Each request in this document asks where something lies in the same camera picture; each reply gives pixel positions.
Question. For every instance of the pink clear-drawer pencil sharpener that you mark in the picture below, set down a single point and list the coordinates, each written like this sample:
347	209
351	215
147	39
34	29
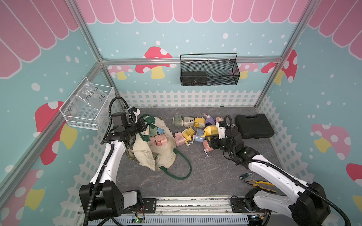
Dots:
161	139

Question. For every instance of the pink boxy pencil sharpener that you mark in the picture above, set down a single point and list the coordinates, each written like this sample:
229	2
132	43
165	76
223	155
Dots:
179	139

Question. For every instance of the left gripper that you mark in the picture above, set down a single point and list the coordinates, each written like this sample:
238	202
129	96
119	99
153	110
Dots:
142	127

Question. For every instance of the beige pencil sharpener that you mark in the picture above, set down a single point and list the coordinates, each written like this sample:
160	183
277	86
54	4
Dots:
188	121

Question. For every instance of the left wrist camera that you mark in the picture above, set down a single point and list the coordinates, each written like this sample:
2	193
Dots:
133	111

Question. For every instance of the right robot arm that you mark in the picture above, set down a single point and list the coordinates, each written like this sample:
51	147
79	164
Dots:
305	203

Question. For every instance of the light blue pencil sharpener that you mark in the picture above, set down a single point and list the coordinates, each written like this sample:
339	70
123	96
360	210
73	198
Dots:
160	130

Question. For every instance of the pink red-drawer pencil sharpener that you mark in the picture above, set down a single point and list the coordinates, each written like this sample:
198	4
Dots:
152	141

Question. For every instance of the mint green pencil sharpener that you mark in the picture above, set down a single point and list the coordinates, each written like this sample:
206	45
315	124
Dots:
153	131

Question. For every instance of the blue grey pencil sharpener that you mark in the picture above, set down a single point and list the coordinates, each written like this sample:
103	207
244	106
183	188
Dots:
197	137

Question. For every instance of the yellow white pencil sharpener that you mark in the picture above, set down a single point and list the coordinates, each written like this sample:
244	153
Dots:
210	130

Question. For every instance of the black wire mesh basket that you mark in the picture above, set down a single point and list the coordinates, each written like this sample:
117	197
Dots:
221	68

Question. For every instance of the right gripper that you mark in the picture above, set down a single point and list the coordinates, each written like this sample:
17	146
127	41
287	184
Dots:
214	139

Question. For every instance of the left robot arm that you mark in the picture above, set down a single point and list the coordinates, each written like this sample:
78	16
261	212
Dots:
101	198

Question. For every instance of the yellow crank pencil sharpener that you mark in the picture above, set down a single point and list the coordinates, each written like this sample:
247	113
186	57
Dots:
188	134

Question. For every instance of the yellow handled pliers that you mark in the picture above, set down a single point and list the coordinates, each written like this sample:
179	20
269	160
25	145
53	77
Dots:
259	184

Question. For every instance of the black box in basket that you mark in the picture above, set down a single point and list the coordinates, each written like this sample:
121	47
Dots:
194	78

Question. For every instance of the clear wall bin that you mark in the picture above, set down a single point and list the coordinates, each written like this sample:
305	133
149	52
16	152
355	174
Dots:
87	106

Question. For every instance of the black plastic tool case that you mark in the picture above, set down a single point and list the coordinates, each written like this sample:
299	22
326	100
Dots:
254	126

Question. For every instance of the purple pencil sharpener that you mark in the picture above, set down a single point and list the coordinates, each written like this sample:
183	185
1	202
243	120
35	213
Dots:
209	121

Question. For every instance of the cream canvas tote bag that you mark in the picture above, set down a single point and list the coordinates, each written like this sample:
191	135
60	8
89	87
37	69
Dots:
154	157

